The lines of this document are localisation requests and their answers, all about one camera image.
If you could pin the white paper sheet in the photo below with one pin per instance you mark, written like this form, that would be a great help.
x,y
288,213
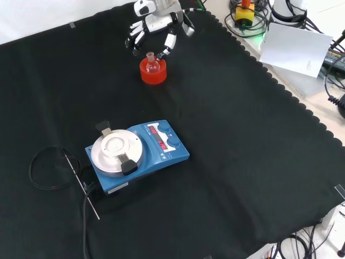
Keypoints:
x,y
293,48

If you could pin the clear glass round-bottom flask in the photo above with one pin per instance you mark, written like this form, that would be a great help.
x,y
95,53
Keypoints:
x,y
151,58

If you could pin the clear tape tab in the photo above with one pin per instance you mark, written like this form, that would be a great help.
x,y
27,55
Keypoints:
x,y
72,25
340,190

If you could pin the black power adapter brick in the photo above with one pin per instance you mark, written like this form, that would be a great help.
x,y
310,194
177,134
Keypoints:
x,y
335,60

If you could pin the black cloth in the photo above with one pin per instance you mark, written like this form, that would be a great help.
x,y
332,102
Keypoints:
x,y
229,135

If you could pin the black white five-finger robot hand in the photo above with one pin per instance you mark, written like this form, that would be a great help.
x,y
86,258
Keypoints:
x,y
157,24

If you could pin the yellow stop button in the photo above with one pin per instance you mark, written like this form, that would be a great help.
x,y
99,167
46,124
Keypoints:
x,y
244,16

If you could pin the blue base heater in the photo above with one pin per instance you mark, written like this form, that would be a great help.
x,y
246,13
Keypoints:
x,y
173,155

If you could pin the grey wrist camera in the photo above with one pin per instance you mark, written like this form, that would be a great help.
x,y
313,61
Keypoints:
x,y
189,28

